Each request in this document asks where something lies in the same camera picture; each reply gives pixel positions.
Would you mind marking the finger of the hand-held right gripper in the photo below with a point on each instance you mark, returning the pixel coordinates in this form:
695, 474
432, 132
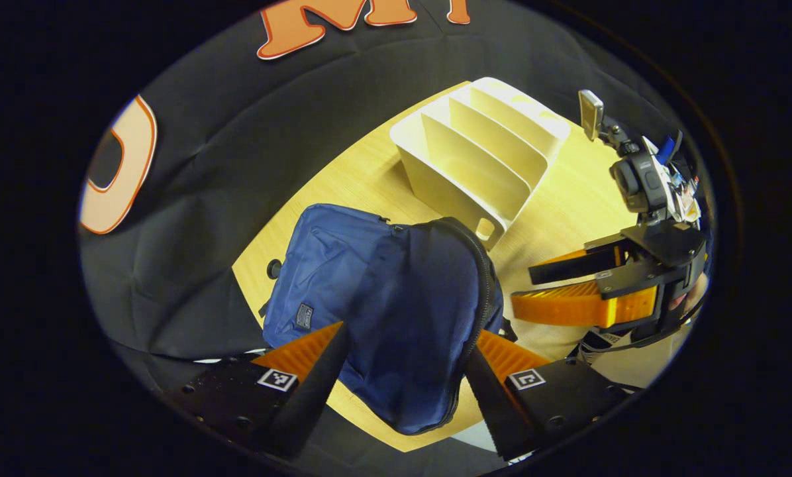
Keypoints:
568, 306
568, 266

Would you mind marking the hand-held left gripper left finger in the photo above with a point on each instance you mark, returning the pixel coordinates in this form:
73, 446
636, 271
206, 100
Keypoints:
316, 391

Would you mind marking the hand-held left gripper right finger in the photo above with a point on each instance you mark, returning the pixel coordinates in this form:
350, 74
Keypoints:
495, 411

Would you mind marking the blue schoolbag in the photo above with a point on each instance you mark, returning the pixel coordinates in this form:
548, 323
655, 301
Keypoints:
402, 311

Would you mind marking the white plastic bookshelf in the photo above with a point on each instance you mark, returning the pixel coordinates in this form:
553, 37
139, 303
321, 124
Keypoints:
475, 152

